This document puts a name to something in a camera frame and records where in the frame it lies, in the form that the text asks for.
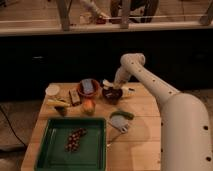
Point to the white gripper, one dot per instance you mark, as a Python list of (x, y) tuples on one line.
[(121, 77)]

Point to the white dish brush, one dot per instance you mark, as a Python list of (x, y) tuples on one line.
[(127, 91)]

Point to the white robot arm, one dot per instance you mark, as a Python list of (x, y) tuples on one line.
[(185, 126)]

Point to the dark purple bowl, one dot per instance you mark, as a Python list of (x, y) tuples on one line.
[(112, 95)]

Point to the grey blue sponge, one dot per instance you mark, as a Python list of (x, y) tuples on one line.
[(87, 86)]

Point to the orange yellow fruit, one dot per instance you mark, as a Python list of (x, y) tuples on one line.
[(88, 106)]

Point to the white metal spatula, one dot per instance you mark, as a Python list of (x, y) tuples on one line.
[(120, 124)]

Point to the brown bread slice toy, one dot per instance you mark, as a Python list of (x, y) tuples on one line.
[(74, 97)]

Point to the bunch of red grapes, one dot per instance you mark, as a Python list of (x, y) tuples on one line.
[(74, 139)]

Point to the green plastic tray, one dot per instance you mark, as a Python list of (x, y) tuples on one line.
[(91, 154)]

